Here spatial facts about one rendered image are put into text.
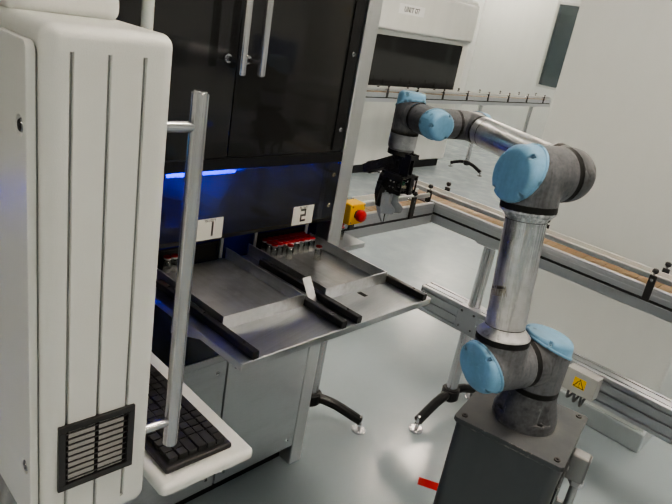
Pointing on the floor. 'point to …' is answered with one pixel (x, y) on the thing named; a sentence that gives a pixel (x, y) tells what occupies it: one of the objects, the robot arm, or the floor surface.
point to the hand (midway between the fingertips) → (381, 216)
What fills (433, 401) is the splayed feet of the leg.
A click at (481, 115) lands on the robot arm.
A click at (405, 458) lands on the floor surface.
